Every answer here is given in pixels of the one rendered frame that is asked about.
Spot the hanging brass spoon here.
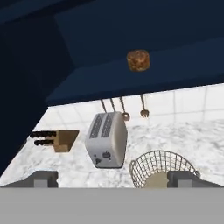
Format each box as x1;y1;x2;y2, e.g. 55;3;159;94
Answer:
119;96;131;122

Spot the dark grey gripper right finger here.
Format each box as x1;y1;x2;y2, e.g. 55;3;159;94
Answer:
167;170;224;189

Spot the wooden knife block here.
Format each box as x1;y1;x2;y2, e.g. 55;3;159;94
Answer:
30;129;81;153

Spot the brown bread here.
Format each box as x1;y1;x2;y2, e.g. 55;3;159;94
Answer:
126;49;151;73

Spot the white wire basket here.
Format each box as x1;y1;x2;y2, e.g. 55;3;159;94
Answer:
129;150;201;189

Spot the dark blue wall cabinet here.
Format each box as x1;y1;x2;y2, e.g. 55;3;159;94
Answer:
0;0;224;177

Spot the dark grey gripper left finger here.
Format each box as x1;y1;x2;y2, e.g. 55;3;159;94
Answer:
2;170;60;189

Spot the hanging brass fork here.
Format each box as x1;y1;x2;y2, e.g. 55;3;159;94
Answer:
139;94;150;119

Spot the white toaster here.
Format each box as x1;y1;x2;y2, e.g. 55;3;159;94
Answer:
85;110;129;170

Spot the hanging brass utensil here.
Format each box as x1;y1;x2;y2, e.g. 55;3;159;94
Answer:
100;99;108;114
108;97;116;113

